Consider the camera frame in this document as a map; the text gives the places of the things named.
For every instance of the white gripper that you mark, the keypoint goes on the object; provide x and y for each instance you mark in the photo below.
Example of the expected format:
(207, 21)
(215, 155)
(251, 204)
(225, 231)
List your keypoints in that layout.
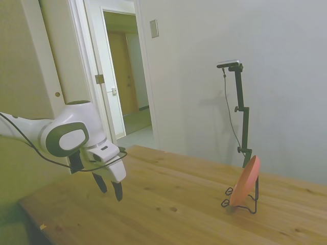
(115, 172)

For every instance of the orange round plate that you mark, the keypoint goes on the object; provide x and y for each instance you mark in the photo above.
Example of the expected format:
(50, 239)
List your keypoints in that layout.
(245, 181)

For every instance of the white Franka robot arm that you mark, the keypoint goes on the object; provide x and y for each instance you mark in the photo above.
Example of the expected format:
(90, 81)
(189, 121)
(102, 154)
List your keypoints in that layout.
(76, 117)

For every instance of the metal door latch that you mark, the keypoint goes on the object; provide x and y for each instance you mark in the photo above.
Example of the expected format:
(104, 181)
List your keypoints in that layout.
(113, 90)

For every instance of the brass door hinge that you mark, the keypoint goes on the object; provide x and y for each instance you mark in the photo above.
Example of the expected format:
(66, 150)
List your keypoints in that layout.
(99, 79)

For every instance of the brown wooden hallway door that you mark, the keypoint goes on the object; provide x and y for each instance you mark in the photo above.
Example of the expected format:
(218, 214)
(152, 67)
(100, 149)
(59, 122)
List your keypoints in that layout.
(122, 76)

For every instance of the white open door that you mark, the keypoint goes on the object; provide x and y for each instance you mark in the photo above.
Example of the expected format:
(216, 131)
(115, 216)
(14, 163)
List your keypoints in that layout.
(76, 51)

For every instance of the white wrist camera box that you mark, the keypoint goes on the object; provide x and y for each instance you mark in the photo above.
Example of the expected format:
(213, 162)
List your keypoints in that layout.
(104, 154)

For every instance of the black camera stand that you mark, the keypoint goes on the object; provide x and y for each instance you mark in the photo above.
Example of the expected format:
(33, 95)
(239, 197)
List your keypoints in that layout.
(245, 127)

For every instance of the grey wall switch plate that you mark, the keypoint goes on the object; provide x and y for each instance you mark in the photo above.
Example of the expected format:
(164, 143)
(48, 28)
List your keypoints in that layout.
(154, 28)

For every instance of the grey exterior camera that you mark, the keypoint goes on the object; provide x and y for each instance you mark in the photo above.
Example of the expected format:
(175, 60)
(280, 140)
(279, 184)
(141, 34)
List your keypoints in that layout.
(228, 63)

